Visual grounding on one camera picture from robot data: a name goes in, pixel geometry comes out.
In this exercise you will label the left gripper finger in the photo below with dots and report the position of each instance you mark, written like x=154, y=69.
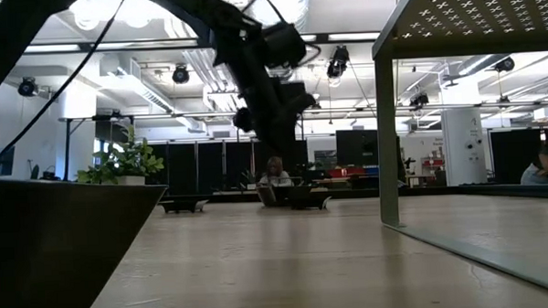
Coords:
x=280, y=149

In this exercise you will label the black rectangular mini plate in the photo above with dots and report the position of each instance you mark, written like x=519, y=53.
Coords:
x=312, y=204

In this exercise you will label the large black bin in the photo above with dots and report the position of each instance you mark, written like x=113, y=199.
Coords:
x=53, y=248

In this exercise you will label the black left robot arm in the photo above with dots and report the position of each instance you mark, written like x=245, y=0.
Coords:
x=5, y=44

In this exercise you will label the person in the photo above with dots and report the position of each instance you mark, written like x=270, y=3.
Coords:
x=546, y=163
x=274, y=174

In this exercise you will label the distant wooden table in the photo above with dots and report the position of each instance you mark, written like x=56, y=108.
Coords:
x=229, y=192

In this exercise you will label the red storage bins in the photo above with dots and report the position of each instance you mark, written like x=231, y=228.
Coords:
x=348, y=172

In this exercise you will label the black ceiling spotlight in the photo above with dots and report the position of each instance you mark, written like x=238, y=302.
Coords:
x=419, y=100
x=180, y=76
x=505, y=64
x=338, y=62
x=27, y=87

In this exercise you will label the black folding partition screen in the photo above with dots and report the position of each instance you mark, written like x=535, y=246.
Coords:
x=183, y=168

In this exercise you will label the green perforated metal shelf riser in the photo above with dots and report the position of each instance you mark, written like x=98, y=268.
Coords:
x=387, y=145

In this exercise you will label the green plant in white pot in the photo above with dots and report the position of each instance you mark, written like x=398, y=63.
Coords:
x=128, y=161

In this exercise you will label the black overhead light bar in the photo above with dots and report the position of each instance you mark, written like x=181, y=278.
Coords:
x=85, y=46

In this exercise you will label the white round column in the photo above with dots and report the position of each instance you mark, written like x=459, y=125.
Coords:
x=463, y=138

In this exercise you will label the black partition panel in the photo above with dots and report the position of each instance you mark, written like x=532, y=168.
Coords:
x=514, y=155

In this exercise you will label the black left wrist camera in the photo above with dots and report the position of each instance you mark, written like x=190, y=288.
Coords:
x=283, y=44

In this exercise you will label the silver ventilation duct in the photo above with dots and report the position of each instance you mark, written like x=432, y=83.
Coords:
x=296, y=2

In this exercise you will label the black distant rig frame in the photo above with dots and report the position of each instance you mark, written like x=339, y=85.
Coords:
x=67, y=147

